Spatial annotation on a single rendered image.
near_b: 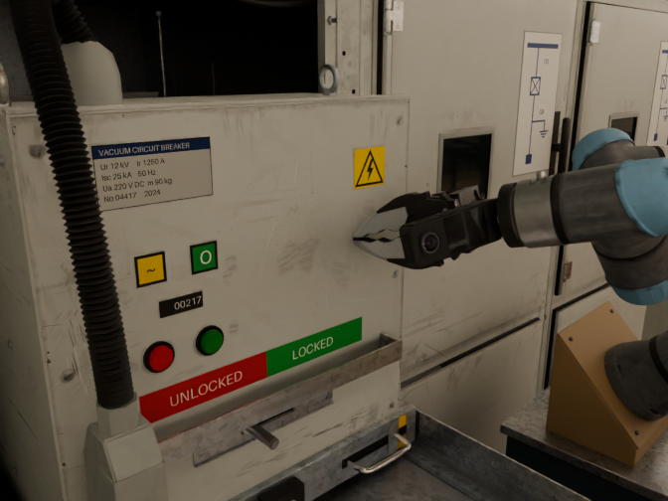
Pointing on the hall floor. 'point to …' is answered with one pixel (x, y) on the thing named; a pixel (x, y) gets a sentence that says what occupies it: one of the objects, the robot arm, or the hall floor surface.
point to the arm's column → (569, 474)
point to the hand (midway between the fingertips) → (358, 239)
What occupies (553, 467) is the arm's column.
